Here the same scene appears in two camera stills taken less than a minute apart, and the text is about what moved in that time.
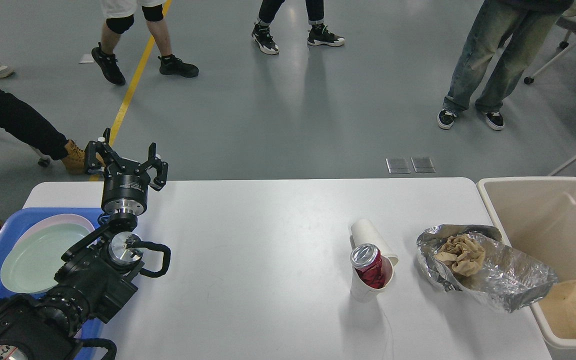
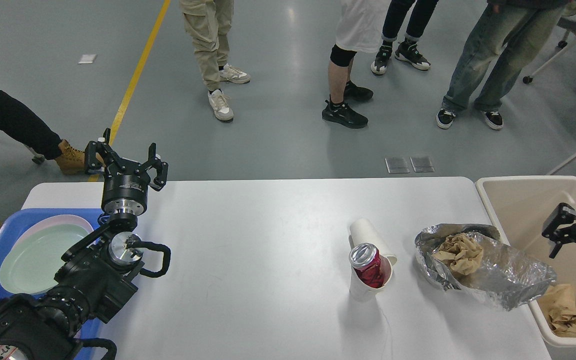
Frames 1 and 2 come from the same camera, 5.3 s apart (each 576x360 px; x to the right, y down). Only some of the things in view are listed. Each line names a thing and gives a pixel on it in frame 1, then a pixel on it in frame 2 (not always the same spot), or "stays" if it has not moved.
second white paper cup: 363,231 stays
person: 319,34 to 423,13
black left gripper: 125,187 stays
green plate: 34,260 stays
